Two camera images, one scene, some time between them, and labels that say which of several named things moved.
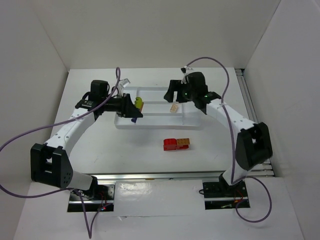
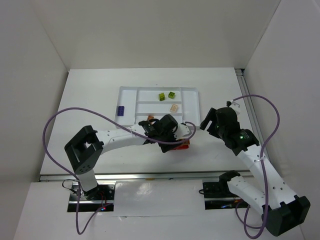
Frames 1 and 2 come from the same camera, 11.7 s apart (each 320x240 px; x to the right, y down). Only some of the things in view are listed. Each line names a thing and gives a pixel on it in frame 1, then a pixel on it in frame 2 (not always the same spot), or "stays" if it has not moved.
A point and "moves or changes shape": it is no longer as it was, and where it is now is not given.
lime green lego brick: x=138 y=102 -> x=161 y=96
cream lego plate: x=174 y=108 stays
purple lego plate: x=134 y=119 moves or changes shape
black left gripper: x=125 y=105 -> x=169 y=144
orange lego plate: x=183 y=141 stays
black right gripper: x=179 y=91 -> x=208 y=122
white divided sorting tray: x=158 y=114 stays
